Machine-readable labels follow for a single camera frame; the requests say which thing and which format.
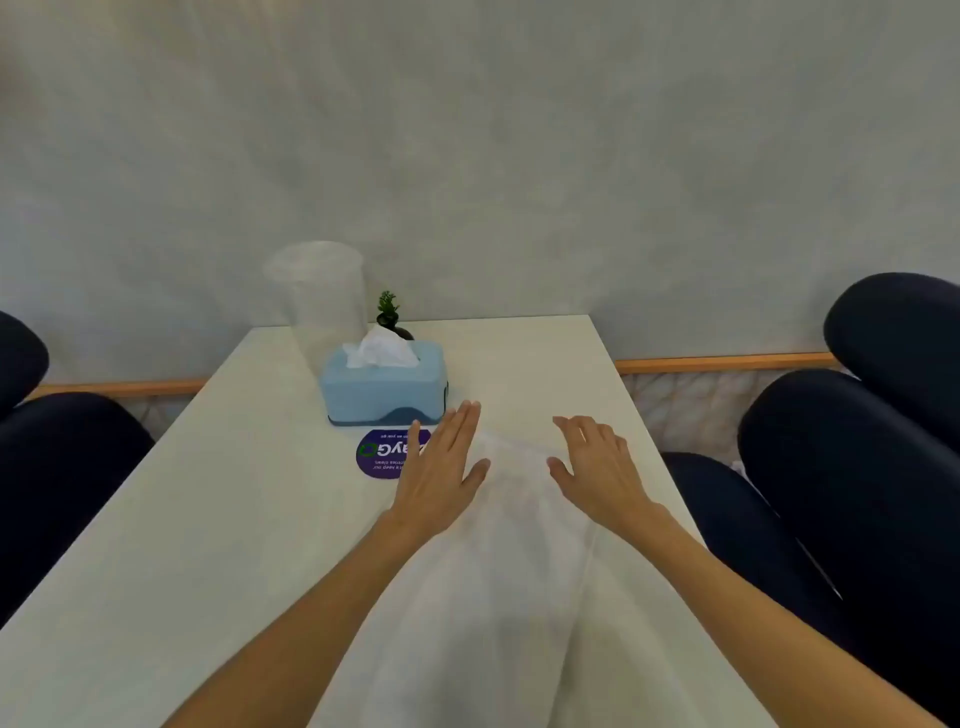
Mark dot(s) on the person's right hand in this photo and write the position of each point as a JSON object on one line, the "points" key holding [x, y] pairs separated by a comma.
{"points": [[604, 484]]}

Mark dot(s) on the round purple sticker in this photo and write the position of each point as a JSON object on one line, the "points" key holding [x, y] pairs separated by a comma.
{"points": [[377, 457]]}

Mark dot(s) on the person's right forearm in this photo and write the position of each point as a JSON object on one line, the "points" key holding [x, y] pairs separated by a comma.
{"points": [[757, 622]]}

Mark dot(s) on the person's left hand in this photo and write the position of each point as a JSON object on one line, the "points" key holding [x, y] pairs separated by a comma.
{"points": [[431, 487]]}

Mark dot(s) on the person's left little finger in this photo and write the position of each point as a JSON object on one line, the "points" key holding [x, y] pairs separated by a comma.
{"points": [[414, 442]]}

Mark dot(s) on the dark blue upholstered chair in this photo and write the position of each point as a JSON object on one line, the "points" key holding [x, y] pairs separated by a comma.
{"points": [[19, 360], [900, 337], [847, 510], [52, 480]]}

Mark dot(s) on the person's left forearm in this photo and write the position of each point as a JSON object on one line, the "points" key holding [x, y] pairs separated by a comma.
{"points": [[300, 630]]}

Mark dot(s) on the clear plastic cup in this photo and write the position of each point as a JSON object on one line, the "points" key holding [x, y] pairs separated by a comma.
{"points": [[322, 300]]}

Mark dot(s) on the person's left thumb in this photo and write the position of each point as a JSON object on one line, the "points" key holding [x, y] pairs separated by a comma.
{"points": [[476, 475]]}

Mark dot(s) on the person's left middle finger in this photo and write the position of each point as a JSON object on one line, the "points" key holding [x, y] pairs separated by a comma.
{"points": [[455, 429]]}

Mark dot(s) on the small green potted plant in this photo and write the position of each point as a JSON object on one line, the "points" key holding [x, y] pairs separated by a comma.
{"points": [[390, 311]]}

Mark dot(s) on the person's right middle finger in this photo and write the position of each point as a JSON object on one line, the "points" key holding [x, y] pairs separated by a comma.
{"points": [[590, 433]]}

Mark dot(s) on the person's right little finger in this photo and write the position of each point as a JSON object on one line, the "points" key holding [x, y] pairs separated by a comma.
{"points": [[622, 452]]}

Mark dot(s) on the wooden wall trim strip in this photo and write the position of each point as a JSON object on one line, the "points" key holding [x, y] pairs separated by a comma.
{"points": [[120, 388], [727, 363]]}

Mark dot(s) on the white tissue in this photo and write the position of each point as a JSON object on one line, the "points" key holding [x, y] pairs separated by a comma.
{"points": [[381, 349]]}

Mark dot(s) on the person's right thumb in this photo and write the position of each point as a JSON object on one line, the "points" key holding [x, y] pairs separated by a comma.
{"points": [[559, 471]]}

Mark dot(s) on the blue tissue box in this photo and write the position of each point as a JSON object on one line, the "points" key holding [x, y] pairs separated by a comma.
{"points": [[382, 390]]}

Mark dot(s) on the white sheer cloth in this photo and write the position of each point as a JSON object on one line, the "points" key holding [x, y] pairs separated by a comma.
{"points": [[510, 600]]}

